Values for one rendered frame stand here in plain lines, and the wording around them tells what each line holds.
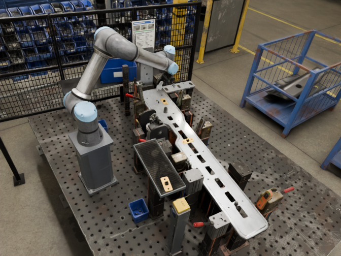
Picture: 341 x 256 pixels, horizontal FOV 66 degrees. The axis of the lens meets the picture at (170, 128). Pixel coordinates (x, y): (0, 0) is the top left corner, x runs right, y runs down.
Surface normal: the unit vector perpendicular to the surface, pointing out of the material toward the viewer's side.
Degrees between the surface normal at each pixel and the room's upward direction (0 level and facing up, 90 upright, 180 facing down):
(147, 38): 90
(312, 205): 0
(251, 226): 0
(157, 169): 0
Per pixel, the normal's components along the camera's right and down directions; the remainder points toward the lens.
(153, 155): 0.07, -0.75
